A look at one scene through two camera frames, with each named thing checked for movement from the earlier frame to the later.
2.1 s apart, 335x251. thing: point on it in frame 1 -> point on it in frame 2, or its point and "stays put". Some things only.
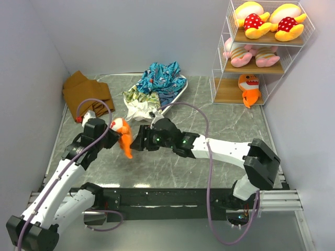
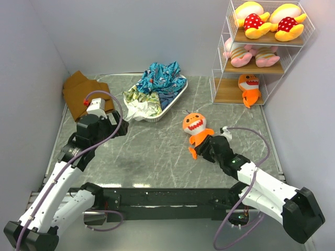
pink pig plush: [265, 56] stays put
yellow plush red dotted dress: [285, 20] stays put
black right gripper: [145, 132] -> [200, 148]
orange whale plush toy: [120, 125] -> [194, 124]
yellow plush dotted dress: [250, 15] stays put
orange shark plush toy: [249, 84] stays put
